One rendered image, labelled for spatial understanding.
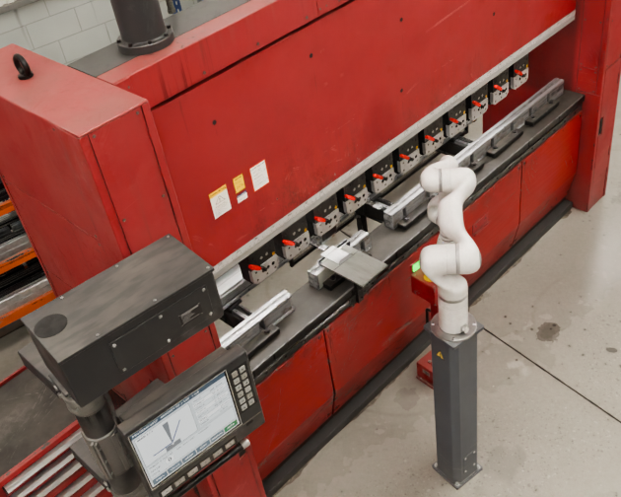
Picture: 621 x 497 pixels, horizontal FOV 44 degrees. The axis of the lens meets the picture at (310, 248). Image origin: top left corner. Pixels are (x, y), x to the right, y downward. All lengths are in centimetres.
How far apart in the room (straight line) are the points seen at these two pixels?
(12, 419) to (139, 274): 134
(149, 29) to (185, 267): 86
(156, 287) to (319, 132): 132
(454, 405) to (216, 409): 134
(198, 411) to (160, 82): 108
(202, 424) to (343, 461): 169
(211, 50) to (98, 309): 103
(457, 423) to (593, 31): 251
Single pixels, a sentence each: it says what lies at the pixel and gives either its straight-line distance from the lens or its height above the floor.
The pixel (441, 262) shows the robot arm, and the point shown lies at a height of 139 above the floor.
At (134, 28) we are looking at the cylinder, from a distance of 267.
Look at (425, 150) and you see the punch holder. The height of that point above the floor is 121.
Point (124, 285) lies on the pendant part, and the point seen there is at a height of 195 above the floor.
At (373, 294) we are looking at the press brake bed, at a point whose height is 73.
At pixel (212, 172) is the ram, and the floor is 180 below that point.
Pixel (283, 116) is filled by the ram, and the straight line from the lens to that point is 308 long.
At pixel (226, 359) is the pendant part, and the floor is 160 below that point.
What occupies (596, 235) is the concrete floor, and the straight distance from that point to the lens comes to 537.
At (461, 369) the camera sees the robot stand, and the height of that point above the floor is 83.
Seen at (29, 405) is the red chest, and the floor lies 98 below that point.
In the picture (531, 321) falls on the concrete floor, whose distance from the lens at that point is 471.
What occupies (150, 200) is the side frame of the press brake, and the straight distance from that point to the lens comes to 249.
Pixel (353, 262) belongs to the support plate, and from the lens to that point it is 359.
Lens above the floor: 331
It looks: 38 degrees down
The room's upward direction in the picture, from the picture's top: 10 degrees counter-clockwise
